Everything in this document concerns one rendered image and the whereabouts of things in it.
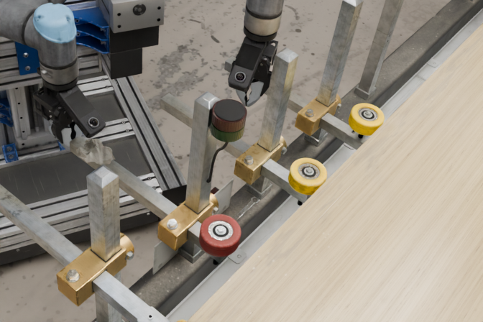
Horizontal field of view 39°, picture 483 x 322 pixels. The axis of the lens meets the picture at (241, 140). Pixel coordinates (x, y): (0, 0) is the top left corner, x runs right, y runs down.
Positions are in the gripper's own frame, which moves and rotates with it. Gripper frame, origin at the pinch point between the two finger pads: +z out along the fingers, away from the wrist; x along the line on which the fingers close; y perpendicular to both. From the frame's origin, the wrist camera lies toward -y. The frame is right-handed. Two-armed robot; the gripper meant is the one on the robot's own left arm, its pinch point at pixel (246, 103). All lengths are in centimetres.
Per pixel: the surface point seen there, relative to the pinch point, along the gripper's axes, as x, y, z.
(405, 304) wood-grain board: -42, -37, 3
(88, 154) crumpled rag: 27.8, -22.9, 6.2
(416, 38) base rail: -37, 79, 23
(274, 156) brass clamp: -9.3, -5.1, 8.5
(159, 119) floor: 49, 78, 93
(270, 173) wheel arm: -9.9, -10.3, 8.7
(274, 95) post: -6.5, -5.0, -9.1
